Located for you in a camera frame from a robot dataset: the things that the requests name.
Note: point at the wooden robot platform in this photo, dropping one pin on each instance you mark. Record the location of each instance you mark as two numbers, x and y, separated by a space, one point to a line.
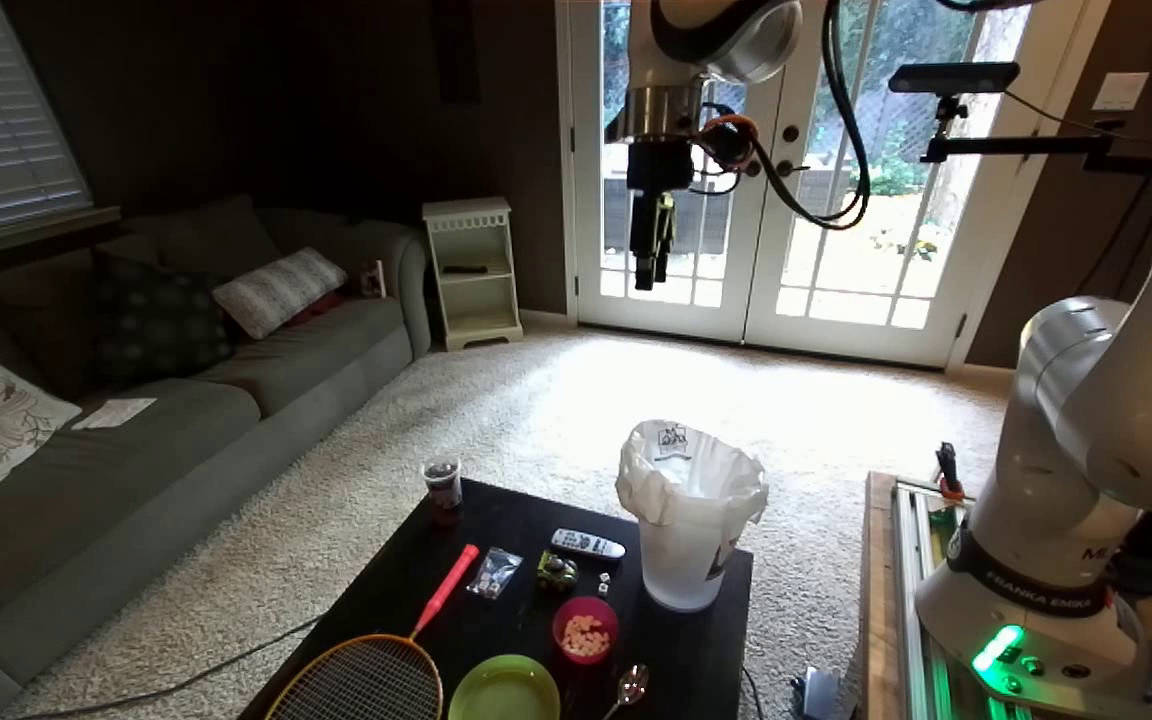
883 603

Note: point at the pale blue floor object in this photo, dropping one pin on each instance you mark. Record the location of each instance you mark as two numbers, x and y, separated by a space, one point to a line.
819 692

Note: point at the small drink can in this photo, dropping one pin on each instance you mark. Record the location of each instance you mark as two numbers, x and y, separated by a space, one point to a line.
442 486

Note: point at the metal spoon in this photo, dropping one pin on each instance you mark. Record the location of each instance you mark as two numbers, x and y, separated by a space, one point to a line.
631 684

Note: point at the white French doors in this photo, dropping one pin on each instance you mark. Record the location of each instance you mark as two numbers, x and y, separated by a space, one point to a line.
763 266

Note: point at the white paper sheet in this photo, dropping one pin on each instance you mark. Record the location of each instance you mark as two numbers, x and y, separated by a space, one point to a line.
115 414

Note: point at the striped white pillow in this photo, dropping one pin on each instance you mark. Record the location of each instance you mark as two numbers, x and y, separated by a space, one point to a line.
279 289

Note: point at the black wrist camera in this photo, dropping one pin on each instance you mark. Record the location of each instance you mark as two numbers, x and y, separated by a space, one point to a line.
657 167

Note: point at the dark patterned pillow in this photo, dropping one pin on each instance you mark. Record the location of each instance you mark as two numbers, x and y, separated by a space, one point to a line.
159 324

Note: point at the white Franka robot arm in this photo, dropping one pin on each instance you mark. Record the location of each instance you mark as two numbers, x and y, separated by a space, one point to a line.
1096 400

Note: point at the white shelf unit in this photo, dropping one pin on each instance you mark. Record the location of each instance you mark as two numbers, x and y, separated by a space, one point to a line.
466 210

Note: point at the silver oval tin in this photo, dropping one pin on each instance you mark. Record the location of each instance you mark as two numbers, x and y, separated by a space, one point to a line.
584 544

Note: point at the pink bowl with nuts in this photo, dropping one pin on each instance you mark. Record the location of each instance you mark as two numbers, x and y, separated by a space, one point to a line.
584 628

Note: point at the green plastic plate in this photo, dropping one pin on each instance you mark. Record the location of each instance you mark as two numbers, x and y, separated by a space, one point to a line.
503 691

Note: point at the grey fabric sofa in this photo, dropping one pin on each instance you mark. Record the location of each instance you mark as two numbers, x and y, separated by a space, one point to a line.
136 493

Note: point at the white window blinds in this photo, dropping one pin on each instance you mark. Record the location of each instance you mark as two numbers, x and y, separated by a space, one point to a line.
1 120

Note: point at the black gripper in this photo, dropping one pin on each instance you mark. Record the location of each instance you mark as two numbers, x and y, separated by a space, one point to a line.
655 220

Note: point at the small pale bottle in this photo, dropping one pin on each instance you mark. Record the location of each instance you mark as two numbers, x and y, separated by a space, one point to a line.
601 582

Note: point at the dark brown pillow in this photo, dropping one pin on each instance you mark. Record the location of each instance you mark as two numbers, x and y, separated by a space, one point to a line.
43 320

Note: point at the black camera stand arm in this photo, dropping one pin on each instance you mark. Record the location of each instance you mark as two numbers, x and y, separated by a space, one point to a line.
1071 146

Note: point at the white wall switch plate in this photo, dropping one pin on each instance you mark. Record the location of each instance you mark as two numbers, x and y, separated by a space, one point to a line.
1121 88

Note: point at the small black red device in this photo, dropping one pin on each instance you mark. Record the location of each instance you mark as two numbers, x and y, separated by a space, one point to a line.
948 468

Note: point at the clear plastic bag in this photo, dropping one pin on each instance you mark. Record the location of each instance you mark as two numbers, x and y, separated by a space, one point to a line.
492 571

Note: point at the black coffee table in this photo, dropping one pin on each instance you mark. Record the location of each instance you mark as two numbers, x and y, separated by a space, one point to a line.
388 584

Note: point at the white bin with plastic bag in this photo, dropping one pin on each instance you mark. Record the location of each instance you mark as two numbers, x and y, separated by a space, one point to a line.
691 533

